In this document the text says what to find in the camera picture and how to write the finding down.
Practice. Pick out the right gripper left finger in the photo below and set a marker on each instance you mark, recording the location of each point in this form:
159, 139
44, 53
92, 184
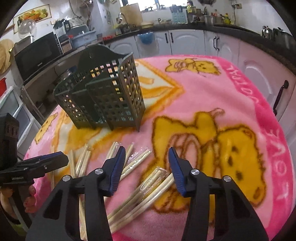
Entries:
58, 218

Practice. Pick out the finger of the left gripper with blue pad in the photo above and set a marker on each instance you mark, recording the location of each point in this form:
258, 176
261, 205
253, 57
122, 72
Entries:
37, 167

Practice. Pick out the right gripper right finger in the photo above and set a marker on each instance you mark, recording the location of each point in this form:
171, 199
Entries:
235, 218

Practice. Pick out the green sleeve forearm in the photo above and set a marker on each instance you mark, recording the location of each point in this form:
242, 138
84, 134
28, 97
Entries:
11, 229

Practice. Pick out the red plastic basin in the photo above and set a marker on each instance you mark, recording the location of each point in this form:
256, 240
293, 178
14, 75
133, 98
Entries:
2, 86

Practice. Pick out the pink cartoon blanket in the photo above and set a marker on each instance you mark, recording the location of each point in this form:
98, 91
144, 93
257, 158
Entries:
214, 117

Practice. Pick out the dark green utensil basket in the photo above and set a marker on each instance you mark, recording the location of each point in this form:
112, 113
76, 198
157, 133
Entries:
104, 91

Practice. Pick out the black microwave oven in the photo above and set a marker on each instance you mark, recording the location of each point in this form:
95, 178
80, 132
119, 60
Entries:
38, 54

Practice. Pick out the round wooden boards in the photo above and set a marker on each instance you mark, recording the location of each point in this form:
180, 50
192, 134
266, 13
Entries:
6, 46

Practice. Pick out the blue plastic dish tub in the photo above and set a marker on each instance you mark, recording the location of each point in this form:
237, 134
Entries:
83, 39

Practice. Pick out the blender with black base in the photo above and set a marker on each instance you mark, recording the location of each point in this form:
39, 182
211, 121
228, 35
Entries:
60, 29

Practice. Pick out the framed fruit picture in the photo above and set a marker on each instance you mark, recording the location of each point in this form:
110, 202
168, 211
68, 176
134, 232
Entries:
37, 14

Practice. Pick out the blue hanging basket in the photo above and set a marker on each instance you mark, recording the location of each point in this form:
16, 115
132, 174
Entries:
146, 38

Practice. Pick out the wooden cutting board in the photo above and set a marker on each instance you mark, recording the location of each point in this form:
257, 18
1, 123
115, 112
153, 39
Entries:
132, 14

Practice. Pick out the steel kettle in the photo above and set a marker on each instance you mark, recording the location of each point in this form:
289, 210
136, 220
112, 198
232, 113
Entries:
266, 32

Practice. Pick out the steel cooking pot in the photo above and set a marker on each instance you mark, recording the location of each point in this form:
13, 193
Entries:
212, 20

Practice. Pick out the light blue utensil caddy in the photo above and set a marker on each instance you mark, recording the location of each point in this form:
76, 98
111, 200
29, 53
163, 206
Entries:
178, 14

